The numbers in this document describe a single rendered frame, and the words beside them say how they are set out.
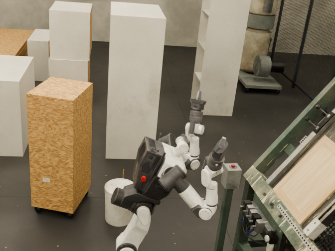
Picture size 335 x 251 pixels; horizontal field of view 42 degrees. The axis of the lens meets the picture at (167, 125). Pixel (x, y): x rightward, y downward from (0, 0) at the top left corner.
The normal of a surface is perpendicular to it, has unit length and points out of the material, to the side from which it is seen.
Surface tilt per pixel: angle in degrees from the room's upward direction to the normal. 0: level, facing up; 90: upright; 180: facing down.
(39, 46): 90
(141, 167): 90
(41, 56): 90
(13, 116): 90
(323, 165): 55
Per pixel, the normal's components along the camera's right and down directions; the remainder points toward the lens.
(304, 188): -0.74, -0.52
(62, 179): -0.18, 0.39
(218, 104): 0.11, 0.42
